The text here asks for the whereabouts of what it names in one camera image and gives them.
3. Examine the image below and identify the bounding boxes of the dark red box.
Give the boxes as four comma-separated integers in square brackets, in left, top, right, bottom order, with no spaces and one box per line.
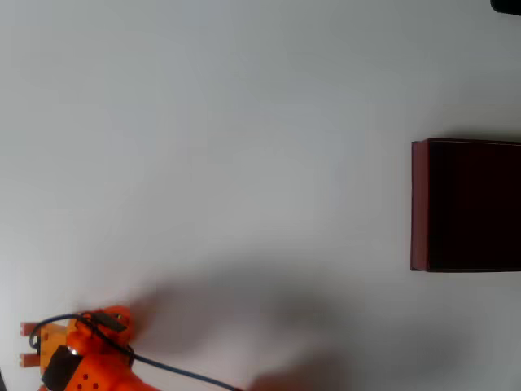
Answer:
[409,138,521,273]

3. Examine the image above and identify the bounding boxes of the black object at picture corner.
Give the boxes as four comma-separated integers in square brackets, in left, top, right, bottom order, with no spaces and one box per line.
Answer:
[490,0,521,16]

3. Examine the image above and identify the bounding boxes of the black camera module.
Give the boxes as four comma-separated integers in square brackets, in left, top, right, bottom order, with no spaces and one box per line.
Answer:
[83,310,128,333]

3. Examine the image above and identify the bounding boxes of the orange camera mount bracket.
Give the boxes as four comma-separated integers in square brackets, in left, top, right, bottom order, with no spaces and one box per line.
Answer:
[19,320,72,371]

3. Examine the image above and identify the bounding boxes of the blue camera cable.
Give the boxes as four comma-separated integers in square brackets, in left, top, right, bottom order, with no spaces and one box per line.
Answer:
[28,311,245,391]

